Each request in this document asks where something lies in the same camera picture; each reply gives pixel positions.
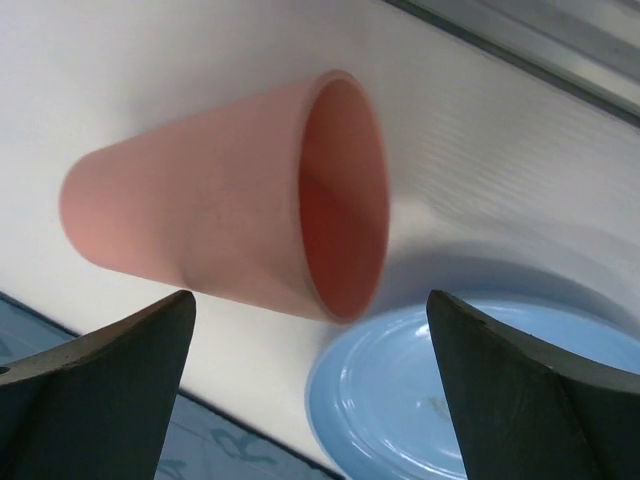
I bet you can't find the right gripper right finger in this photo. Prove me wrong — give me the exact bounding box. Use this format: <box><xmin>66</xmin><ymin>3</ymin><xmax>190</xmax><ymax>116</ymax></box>
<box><xmin>426</xmin><ymin>290</ymin><xmax>639</xmax><ymax>479</ymax></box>

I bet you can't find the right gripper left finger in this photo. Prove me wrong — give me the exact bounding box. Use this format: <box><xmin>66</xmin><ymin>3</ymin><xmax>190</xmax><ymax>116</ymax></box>
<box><xmin>1</xmin><ymin>290</ymin><xmax>196</xmax><ymax>479</ymax></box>

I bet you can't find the blue lettered cloth placemat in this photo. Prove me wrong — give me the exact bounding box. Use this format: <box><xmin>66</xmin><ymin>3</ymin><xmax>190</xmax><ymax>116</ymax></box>
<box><xmin>1</xmin><ymin>294</ymin><xmax>342</xmax><ymax>480</ymax></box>

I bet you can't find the pink plastic cup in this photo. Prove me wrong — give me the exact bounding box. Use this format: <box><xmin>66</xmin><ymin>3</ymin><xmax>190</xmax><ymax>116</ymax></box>
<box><xmin>59</xmin><ymin>70</ymin><xmax>390</xmax><ymax>324</ymax></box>

